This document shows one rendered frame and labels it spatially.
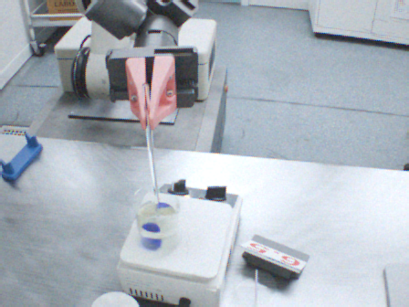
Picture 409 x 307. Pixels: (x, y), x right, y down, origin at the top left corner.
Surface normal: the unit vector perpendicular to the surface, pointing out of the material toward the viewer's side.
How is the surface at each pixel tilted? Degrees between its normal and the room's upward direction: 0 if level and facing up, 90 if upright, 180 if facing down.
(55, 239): 0
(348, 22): 90
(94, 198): 0
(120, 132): 0
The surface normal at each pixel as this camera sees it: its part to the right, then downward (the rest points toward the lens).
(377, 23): -0.14, 0.65
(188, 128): 0.00, -0.76
